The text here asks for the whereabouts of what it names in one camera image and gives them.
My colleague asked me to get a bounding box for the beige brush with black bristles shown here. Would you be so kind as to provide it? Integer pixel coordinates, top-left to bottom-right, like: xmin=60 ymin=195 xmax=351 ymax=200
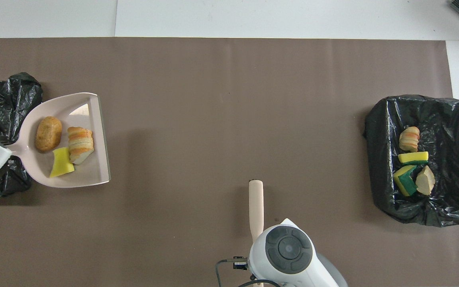
xmin=248 ymin=179 xmax=265 ymax=242

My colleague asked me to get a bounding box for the pink plastic dustpan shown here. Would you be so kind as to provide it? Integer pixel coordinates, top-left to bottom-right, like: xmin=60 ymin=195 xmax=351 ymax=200
xmin=6 ymin=92 xmax=111 ymax=189

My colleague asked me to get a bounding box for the notched yellow green sponge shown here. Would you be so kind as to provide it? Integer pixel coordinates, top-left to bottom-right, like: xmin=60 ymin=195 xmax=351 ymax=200
xmin=393 ymin=165 xmax=418 ymax=197

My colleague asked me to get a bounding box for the striped croissant toy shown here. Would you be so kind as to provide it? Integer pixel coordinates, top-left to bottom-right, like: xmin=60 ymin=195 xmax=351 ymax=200
xmin=67 ymin=126 xmax=94 ymax=165

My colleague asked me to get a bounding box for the yellow green sponge block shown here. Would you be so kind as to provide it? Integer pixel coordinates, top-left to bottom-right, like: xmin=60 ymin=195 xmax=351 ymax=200
xmin=397 ymin=151 xmax=430 ymax=165

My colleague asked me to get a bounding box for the pale bread chunk toy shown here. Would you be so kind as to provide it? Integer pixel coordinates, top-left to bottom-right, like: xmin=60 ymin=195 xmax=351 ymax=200
xmin=415 ymin=165 xmax=436 ymax=196

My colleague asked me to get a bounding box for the small yellow sponge piece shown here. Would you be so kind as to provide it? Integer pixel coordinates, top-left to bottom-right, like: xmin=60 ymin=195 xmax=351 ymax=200
xmin=49 ymin=147 xmax=75 ymax=179

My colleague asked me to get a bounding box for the striped bread slice toy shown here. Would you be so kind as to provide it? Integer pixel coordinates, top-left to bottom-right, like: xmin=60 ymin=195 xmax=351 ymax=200
xmin=398 ymin=126 xmax=421 ymax=153

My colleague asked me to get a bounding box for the brown fried nugget toy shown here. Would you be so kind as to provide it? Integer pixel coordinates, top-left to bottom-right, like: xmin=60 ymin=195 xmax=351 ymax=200
xmin=35 ymin=116 xmax=63 ymax=153

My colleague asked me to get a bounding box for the bin with black trash bag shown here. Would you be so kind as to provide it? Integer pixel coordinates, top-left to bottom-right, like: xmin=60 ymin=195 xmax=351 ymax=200
xmin=363 ymin=94 xmax=459 ymax=228
xmin=0 ymin=72 xmax=44 ymax=199

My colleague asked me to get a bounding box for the brown paper table mat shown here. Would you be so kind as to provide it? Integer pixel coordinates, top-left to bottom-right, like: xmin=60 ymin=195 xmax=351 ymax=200
xmin=0 ymin=37 xmax=459 ymax=287

